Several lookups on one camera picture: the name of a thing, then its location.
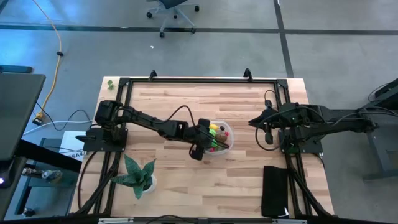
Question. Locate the snake plant in white pot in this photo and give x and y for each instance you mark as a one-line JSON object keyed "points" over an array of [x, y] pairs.
{"points": [[136, 177]]}

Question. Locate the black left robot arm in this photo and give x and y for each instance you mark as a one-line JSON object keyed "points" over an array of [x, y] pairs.
{"points": [[146, 118]]}

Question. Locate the grey equipment stand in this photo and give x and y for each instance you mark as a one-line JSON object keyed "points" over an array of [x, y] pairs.
{"points": [[376, 155]]}

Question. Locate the black cloth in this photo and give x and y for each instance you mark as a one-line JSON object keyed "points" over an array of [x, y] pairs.
{"points": [[275, 189]]}

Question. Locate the black metal table frame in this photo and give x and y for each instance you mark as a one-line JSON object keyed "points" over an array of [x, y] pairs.
{"points": [[202, 80]]}

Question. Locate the clear plastic tupperware container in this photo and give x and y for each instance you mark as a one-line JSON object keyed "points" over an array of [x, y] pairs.
{"points": [[225, 151]]}

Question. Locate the small green sprig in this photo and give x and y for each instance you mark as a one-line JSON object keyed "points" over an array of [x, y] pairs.
{"points": [[110, 83]]}

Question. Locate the black power adapter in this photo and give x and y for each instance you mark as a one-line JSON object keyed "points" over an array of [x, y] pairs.
{"points": [[36, 121]]}

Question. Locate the pink raspberry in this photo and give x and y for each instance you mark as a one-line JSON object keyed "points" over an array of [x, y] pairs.
{"points": [[212, 150]]}

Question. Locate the black desk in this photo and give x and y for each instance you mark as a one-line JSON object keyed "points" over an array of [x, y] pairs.
{"points": [[18, 109]]}

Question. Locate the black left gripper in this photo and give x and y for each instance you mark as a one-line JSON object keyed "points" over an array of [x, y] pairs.
{"points": [[200, 137]]}

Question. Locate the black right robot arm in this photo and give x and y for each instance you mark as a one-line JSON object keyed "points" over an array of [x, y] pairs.
{"points": [[335, 121]]}

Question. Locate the white paper sign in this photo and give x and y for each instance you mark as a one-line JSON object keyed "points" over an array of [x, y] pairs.
{"points": [[70, 141]]}

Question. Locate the grey bottles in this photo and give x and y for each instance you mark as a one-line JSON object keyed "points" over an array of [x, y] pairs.
{"points": [[49, 175]]}

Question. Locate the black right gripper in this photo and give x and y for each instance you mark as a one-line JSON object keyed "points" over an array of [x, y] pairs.
{"points": [[270, 121]]}

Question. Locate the silver aluminium extrusion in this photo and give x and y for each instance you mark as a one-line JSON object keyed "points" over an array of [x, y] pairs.
{"points": [[115, 220], [289, 221]]}

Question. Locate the office chair base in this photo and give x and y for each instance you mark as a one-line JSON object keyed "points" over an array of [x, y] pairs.
{"points": [[171, 3]]}

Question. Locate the yellow lemon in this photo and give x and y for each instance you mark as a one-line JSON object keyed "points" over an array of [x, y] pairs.
{"points": [[214, 127]]}

